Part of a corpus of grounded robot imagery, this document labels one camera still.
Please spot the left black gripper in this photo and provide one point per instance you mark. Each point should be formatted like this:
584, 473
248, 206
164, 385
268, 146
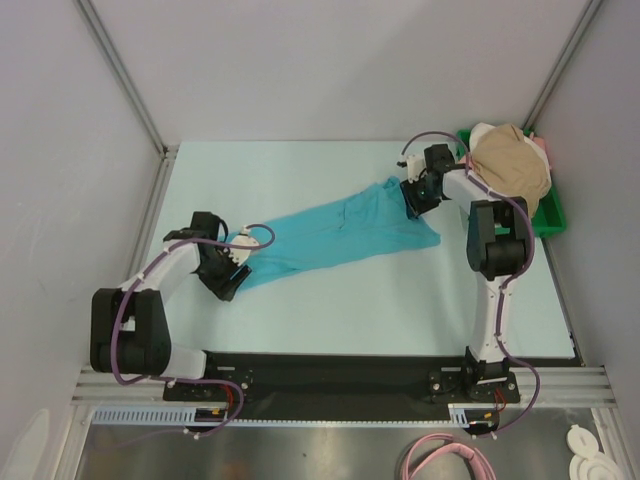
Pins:
224, 287

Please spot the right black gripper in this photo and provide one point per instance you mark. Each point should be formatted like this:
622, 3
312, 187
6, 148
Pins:
415, 195

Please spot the teal polo shirt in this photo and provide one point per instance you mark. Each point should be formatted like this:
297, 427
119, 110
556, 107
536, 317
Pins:
369, 223

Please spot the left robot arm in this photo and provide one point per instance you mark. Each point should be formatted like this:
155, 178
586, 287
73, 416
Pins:
129, 327

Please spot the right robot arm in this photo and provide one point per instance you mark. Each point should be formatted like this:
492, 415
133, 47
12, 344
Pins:
499, 249

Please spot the pink shirt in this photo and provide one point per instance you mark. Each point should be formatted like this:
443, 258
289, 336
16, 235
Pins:
537, 143

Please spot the white shirt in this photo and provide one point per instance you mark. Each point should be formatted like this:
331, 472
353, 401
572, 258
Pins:
488, 127

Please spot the beige shirt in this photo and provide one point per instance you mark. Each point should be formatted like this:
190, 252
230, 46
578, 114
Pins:
510, 167

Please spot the green plastic bin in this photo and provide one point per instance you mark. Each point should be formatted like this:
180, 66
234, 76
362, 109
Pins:
550, 218

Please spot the white round plastic part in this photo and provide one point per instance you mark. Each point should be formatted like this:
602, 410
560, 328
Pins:
588, 462

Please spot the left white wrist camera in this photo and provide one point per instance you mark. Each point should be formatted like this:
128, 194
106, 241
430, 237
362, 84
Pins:
243, 244

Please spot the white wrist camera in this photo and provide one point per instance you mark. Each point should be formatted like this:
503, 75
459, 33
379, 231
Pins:
415, 166
243, 244

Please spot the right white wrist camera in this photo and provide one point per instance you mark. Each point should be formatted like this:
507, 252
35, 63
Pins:
415, 166

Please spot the left aluminium frame post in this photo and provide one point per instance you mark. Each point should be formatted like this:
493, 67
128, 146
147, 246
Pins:
111, 55

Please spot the aluminium frame post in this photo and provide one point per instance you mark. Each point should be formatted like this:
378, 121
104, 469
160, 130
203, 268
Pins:
578, 33
111, 55

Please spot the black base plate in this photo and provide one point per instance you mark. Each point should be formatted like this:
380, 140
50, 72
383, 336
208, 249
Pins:
344, 388

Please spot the right aluminium frame post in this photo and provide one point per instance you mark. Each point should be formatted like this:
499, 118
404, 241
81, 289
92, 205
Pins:
578, 33

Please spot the aluminium front rail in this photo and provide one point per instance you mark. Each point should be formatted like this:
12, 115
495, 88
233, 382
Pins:
560, 387

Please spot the white slotted cable duct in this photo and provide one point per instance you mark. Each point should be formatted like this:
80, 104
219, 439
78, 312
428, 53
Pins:
207, 417

